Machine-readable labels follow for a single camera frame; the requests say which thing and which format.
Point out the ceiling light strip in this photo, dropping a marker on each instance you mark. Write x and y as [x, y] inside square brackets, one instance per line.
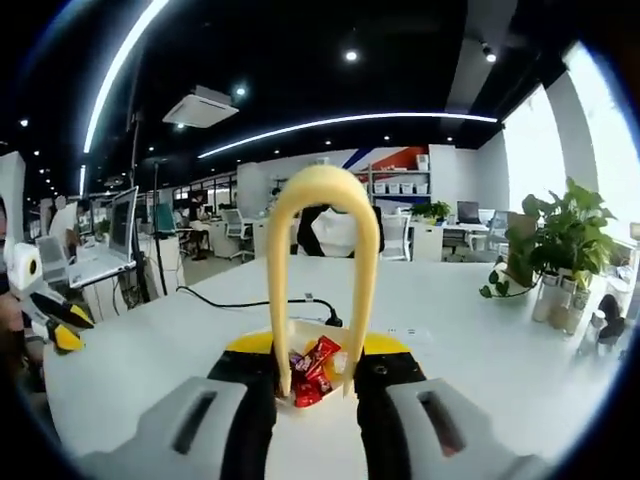
[350, 120]
[115, 65]

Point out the silver laptop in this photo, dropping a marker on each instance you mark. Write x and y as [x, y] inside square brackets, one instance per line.
[122, 225]

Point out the large green potted plant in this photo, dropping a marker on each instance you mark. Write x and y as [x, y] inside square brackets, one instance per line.
[570, 230]

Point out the yellow orange candy packet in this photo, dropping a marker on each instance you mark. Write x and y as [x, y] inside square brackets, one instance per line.
[328, 372]

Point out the clear snack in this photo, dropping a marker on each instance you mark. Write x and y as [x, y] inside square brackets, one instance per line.
[341, 361]

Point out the black tripod stand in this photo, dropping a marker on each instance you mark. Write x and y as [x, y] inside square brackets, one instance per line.
[157, 240]

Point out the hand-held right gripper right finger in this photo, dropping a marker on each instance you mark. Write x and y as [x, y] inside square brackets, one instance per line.
[480, 445]

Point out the white office chair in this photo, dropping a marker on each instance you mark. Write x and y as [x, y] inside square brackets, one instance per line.
[397, 235]

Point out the grey mesh office chair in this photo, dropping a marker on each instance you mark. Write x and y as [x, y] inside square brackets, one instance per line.
[497, 227]

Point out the small green potted plant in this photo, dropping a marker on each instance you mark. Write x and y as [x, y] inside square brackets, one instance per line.
[432, 210]

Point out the yellow food tongs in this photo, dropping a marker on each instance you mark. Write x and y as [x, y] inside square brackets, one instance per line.
[280, 275]

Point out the glass jar with pebbles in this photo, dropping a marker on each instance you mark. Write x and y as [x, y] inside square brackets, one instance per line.
[582, 299]
[565, 307]
[542, 302]

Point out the ceiling air conditioner unit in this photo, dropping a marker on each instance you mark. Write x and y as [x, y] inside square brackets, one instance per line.
[200, 106]

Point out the dark desk monitor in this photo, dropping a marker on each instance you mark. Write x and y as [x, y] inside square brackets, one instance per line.
[468, 212]

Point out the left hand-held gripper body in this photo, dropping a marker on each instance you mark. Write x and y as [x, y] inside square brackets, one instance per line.
[22, 267]

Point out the red snack bar packet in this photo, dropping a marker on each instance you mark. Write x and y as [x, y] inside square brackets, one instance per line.
[306, 396]
[325, 350]
[321, 382]

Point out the clear glass bottle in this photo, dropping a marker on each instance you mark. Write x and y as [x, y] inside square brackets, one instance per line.
[598, 330]

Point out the black rounded object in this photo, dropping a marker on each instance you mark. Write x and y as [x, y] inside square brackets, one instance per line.
[611, 320]

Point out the row of white storage boxes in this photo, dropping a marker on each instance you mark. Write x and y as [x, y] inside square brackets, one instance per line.
[400, 188]

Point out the cream hexagonal food container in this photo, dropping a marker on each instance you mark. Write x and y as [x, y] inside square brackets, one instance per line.
[306, 332]

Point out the grey storage shelf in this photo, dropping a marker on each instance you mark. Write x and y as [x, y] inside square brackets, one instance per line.
[400, 175]

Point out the bright window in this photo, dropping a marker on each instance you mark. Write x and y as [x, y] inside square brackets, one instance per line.
[610, 140]
[530, 150]

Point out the teal panel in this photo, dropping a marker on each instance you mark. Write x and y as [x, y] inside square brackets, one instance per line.
[166, 217]

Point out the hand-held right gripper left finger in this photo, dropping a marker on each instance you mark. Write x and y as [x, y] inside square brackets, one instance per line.
[160, 440]

